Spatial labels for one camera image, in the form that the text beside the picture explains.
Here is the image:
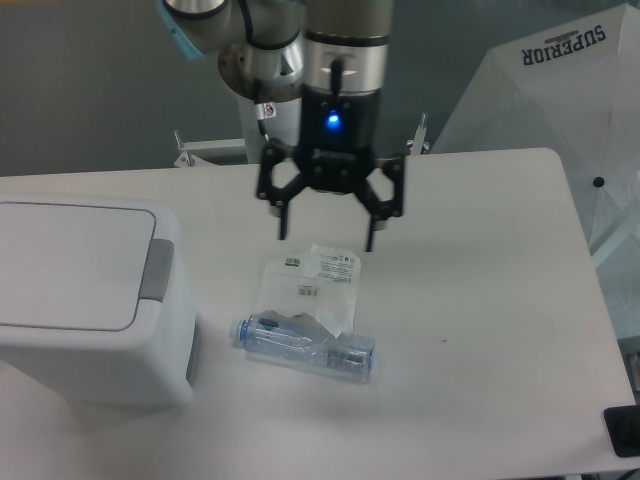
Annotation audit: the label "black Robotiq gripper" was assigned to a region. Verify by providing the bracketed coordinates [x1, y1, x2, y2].
[256, 87, 406, 252]

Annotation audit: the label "white trash can grey button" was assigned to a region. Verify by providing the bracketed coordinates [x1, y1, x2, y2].
[0, 193, 202, 407]

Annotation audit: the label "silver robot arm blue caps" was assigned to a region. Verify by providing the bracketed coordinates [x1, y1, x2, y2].
[157, 1, 405, 231]

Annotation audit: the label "clear plastic packaging bag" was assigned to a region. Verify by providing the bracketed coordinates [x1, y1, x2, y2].
[255, 244, 361, 337]

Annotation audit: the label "crushed clear plastic bottle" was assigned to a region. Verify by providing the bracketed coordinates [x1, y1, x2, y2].
[229, 310, 375, 383]

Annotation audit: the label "white Superior umbrella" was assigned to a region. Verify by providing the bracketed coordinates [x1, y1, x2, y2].
[430, 3, 640, 391]

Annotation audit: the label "black device at table edge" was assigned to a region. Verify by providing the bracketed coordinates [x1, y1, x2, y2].
[603, 405, 640, 458]

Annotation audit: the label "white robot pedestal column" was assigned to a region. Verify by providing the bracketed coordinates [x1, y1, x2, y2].
[236, 96, 301, 164]

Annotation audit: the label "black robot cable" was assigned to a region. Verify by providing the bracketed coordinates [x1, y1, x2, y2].
[252, 79, 274, 149]

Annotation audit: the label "white pedestal base frame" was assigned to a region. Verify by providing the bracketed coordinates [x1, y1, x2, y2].
[173, 112, 431, 168]

